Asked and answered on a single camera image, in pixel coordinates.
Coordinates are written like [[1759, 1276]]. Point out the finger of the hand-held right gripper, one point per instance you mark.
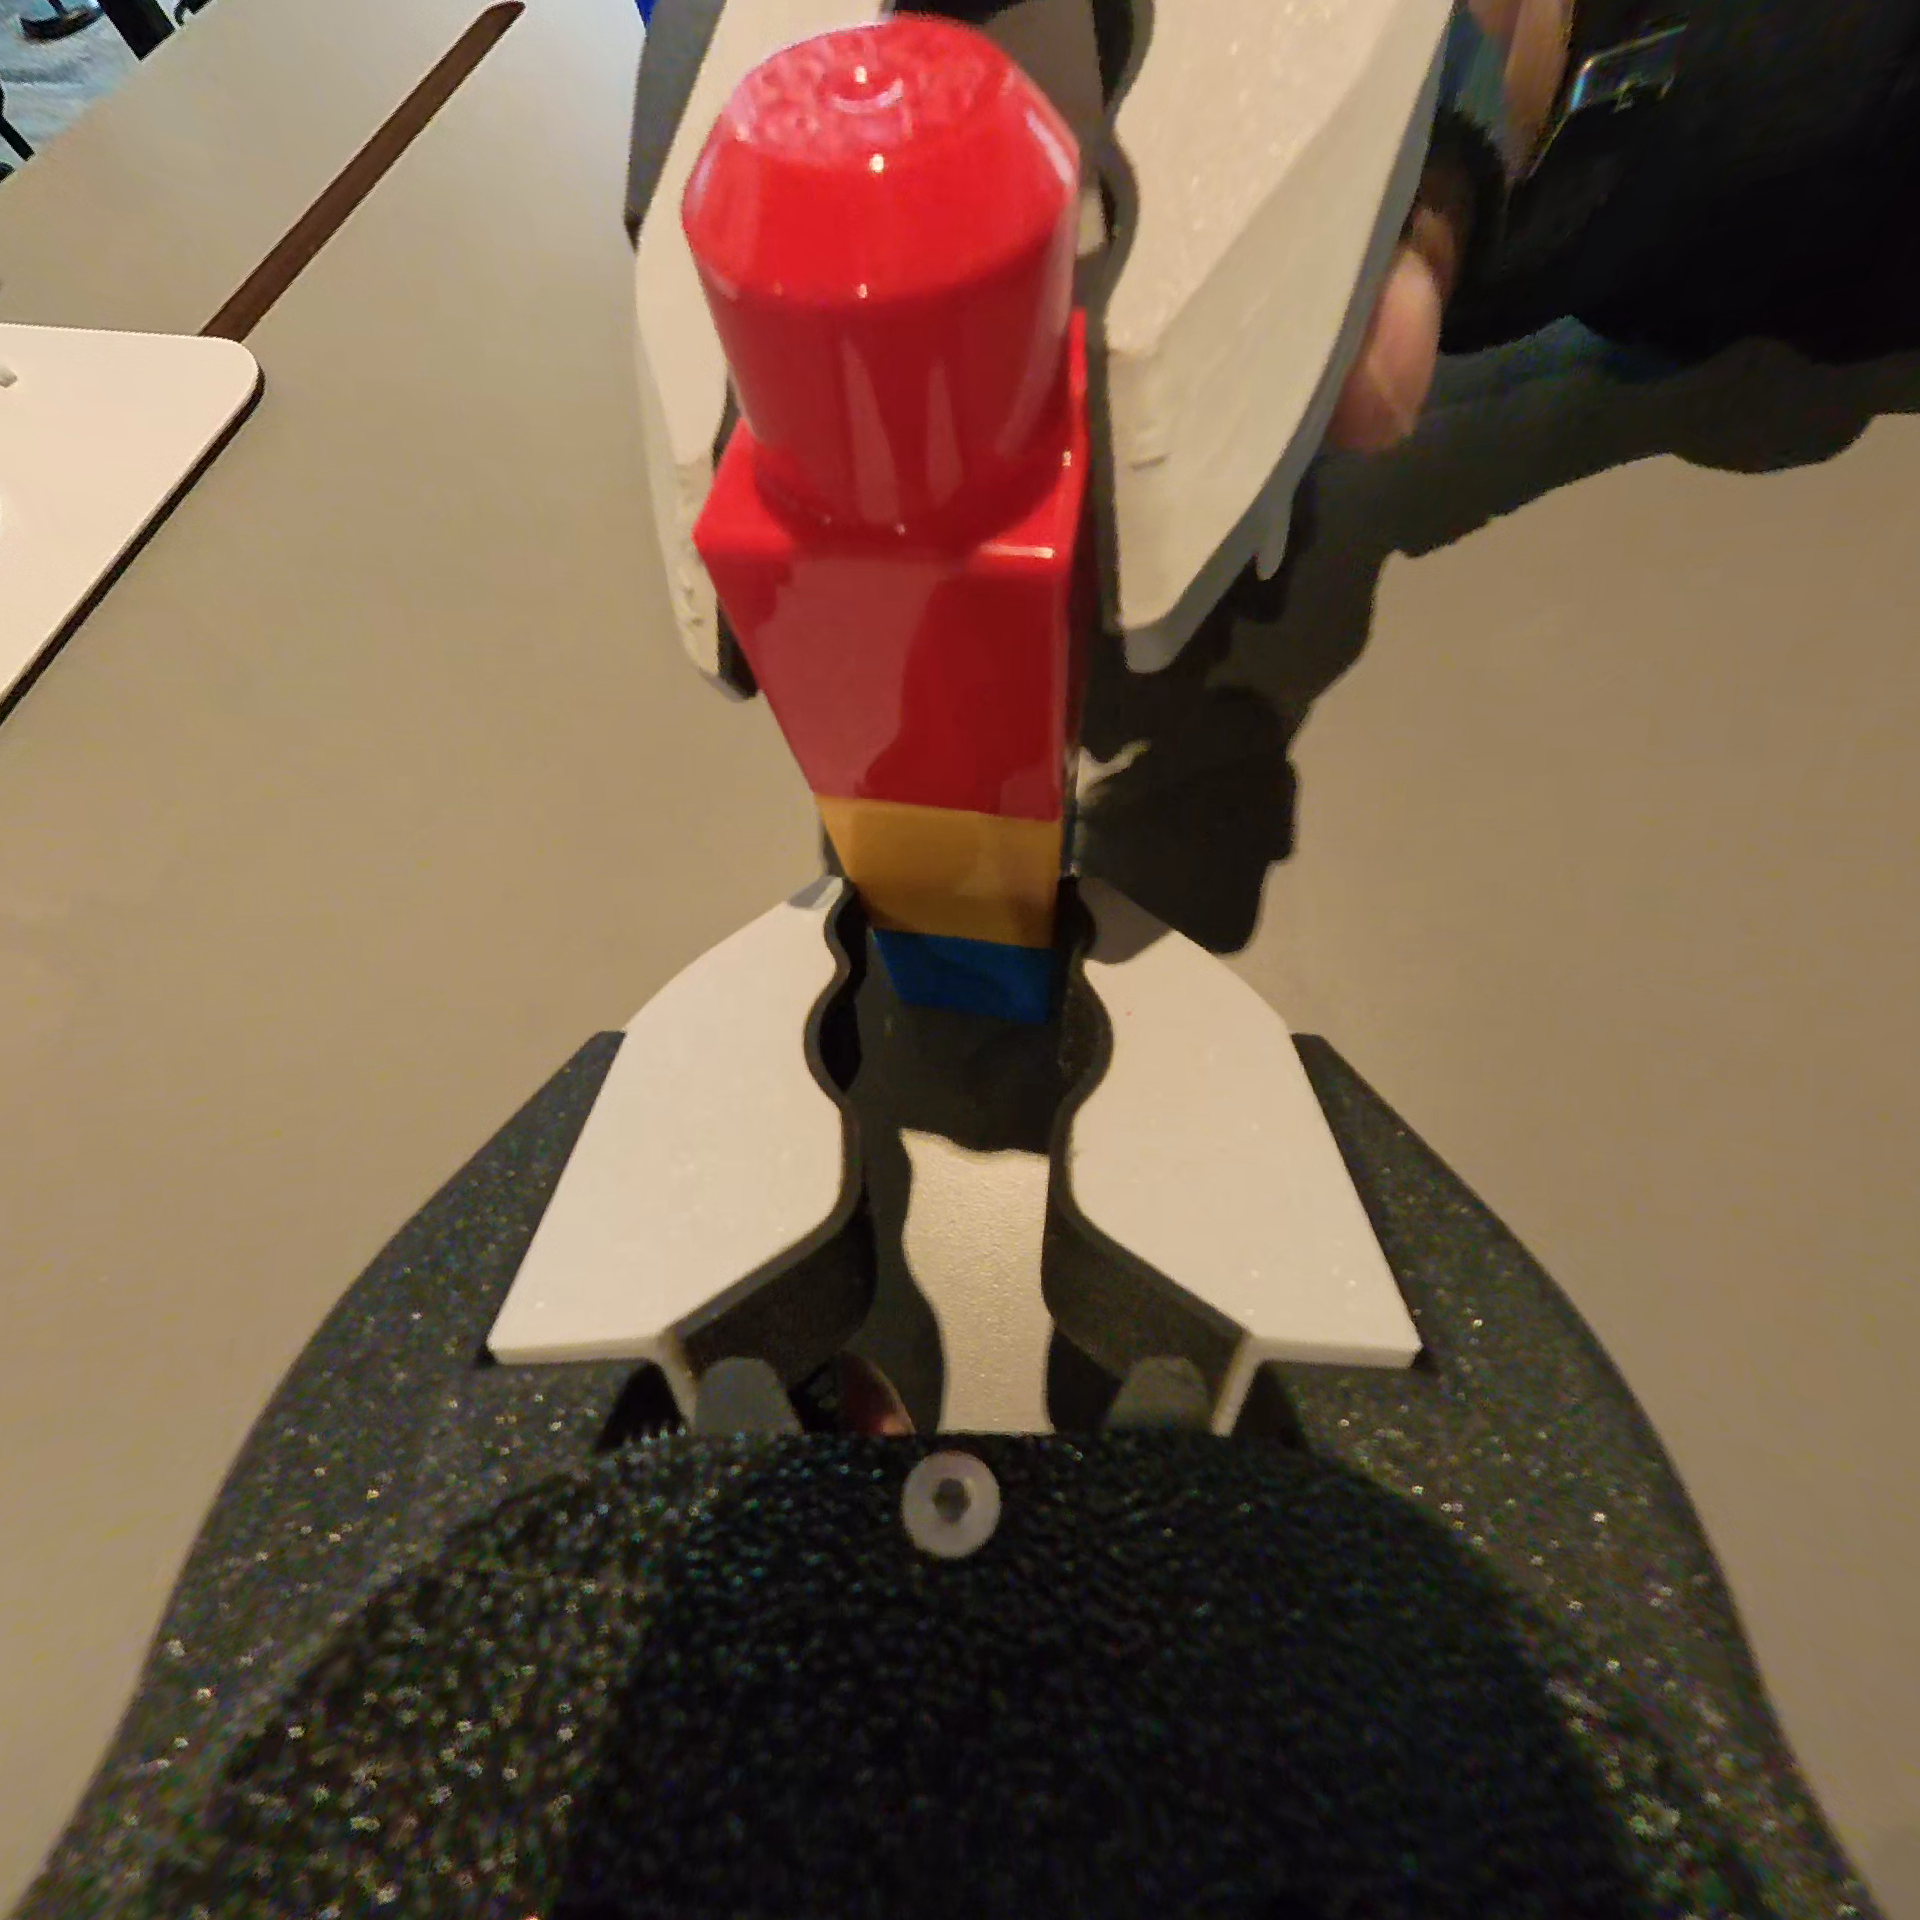
[[675, 421], [1275, 270]]

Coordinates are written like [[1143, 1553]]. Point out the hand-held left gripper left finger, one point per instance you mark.
[[675, 1170]]

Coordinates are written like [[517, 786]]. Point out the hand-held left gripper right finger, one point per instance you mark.
[[1230, 1184]]

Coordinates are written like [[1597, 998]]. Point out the red mega block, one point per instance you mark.
[[900, 601]]

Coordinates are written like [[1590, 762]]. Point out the blue mega block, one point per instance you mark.
[[961, 975]]

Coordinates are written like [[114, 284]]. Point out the yellow mega block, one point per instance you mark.
[[931, 870]]

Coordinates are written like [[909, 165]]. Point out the person's right hand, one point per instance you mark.
[[1389, 375]]

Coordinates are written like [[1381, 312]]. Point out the person's left hand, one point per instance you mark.
[[878, 1395]]

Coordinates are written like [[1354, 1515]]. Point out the white stand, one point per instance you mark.
[[91, 464]]

